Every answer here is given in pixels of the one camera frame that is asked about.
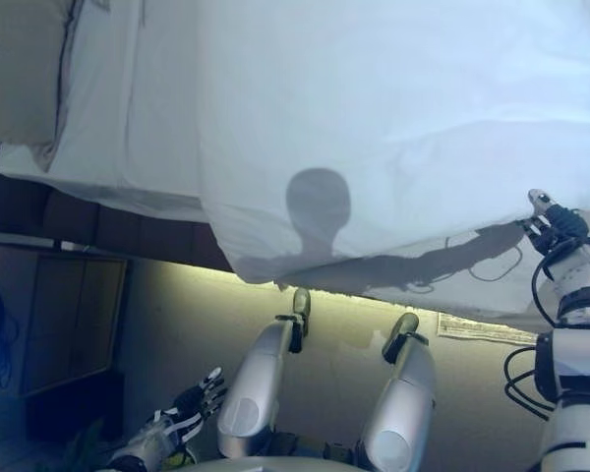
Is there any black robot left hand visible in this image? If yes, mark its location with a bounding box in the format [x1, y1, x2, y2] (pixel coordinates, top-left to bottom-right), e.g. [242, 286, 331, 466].
[169, 366, 227, 443]

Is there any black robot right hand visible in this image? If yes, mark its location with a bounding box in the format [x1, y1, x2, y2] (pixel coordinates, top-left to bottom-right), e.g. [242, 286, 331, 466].
[518, 188, 590, 257]

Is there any white duvet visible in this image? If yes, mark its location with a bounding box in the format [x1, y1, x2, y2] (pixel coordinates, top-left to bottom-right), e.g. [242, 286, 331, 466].
[196, 0, 590, 333]

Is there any white bed sheet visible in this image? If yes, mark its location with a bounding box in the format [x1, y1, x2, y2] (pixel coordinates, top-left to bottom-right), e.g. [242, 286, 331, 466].
[0, 0, 217, 220]

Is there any silver robot left leg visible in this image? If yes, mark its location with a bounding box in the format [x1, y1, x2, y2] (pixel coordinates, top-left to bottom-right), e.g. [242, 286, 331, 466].
[217, 287, 312, 458]

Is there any silver robot leg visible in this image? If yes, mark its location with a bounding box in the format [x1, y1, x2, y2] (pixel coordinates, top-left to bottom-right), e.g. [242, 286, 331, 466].
[356, 312, 438, 472]
[217, 287, 312, 458]

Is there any wooden nightstand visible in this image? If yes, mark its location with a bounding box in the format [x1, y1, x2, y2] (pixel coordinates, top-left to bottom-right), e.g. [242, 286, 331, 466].
[0, 240, 129, 399]

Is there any silver robot right leg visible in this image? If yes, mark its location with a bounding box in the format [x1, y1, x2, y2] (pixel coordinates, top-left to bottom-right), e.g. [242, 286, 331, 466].
[356, 312, 438, 472]

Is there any large beige pillow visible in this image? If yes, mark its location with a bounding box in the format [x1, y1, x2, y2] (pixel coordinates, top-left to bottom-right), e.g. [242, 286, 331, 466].
[0, 0, 75, 173]

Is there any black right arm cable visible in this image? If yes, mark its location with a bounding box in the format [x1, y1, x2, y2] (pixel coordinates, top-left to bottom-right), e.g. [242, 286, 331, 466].
[501, 245, 571, 422]

